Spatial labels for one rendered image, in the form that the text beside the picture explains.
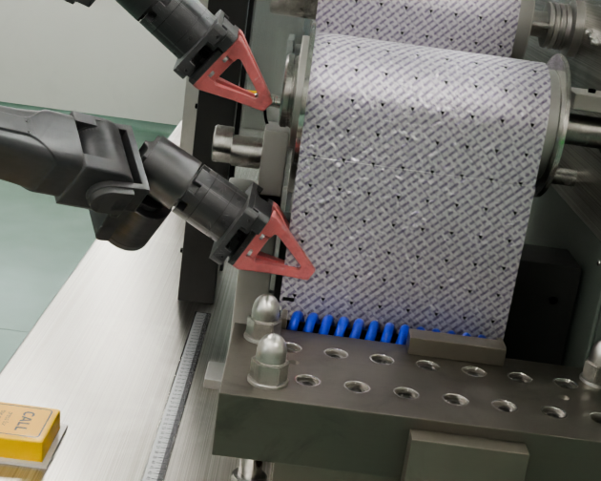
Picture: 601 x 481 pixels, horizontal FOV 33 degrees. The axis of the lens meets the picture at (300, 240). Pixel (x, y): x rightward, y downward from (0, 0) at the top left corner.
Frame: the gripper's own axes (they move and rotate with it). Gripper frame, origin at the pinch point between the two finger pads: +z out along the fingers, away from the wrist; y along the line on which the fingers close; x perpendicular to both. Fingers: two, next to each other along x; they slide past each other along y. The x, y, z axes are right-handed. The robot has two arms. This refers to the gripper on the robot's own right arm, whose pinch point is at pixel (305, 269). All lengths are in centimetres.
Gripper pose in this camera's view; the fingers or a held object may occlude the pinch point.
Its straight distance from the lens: 103.7
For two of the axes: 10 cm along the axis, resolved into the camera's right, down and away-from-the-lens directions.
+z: 8.1, 5.6, 1.7
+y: -0.1, 3.1, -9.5
